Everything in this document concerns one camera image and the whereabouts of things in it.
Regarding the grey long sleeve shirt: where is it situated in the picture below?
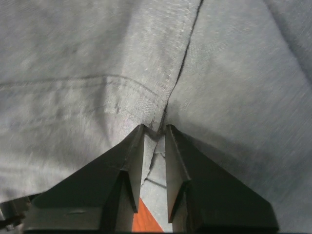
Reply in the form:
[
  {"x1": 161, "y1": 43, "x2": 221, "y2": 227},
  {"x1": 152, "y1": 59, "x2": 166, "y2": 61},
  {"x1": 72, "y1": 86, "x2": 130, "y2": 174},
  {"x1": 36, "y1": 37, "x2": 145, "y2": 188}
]
[{"x1": 0, "y1": 0, "x2": 312, "y2": 233}]

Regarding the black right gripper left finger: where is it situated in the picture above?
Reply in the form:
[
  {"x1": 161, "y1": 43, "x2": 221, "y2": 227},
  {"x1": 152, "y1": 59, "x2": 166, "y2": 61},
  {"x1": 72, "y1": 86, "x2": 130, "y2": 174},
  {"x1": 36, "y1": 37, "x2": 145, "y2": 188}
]
[{"x1": 24, "y1": 125, "x2": 144, "y2": 231}]

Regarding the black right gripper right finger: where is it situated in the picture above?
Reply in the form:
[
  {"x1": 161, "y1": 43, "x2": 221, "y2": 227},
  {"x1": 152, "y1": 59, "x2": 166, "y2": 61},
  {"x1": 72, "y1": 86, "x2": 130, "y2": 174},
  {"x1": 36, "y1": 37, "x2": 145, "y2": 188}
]
[{"x1": 165, "y1": 125, "x2": 279, "y2": 231}]

